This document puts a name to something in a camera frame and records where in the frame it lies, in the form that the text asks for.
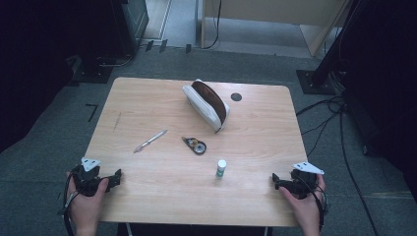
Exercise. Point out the black cabinet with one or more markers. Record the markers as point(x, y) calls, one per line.
point(131, 26)

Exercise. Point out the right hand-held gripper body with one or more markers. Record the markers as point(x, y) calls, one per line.
point(303, 183)

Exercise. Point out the silver pen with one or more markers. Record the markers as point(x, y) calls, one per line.
point(150, 141)

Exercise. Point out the black stand with square base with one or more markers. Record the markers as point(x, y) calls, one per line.
point(319, 80)

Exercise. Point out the white glue stick green label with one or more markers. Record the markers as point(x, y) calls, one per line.
point(221, 168)

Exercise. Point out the black correction tape dispenser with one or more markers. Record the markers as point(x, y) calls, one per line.
point(196, 146)

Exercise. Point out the beige wooden furniture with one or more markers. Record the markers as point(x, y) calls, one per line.
point(278, 13)

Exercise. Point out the black curtain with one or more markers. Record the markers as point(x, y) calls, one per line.
point(32, 65)
point(387, 82)

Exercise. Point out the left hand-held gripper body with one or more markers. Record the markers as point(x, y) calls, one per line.
point(88, 183)

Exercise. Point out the black flat stand base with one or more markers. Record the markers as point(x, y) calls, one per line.
point(93, 72)

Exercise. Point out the person's right hand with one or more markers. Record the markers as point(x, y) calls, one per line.
point(305, 208)

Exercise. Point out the white pencil case brown lining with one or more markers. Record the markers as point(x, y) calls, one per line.
point(206, 101)

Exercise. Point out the person's left hand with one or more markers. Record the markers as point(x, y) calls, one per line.
point(87, 206)

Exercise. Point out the black tape strip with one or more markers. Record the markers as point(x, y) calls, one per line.
point(188, 48)

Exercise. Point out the dark round table grommet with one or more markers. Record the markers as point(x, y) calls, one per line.
point(236, 97)

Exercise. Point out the white table leg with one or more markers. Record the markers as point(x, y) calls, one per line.
point(266, 231)
point(129, 230)

